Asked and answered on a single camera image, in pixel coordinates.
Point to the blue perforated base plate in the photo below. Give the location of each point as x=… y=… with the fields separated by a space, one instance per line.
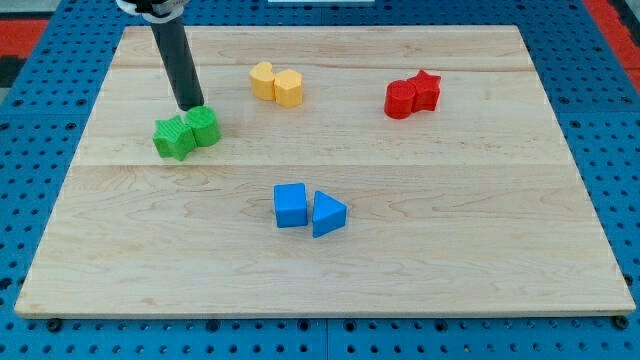
x=49 y=103

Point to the green cylinder block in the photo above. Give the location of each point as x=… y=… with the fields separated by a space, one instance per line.
x=203 y=122

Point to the blue triangle block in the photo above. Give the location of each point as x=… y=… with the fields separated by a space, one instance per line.
x=328 y=214

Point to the red cylinder block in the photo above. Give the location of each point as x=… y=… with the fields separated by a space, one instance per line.
x=399 y=99

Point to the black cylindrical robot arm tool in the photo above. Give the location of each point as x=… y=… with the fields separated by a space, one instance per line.
x=165 y=19

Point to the yellow hexagon block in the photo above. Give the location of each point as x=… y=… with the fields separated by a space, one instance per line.
x=288 y=88

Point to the yellow heart block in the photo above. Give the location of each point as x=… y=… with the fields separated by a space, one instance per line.
x=262 y=79

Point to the red star block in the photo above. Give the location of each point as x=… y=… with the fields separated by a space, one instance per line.
x=427 y=91

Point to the light wooden board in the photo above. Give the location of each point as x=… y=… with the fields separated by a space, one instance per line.
x=476 y=209

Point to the blue cube block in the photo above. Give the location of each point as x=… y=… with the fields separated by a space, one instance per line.
x=290 y=205

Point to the green star block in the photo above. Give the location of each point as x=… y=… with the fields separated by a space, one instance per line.
x=173 y=138

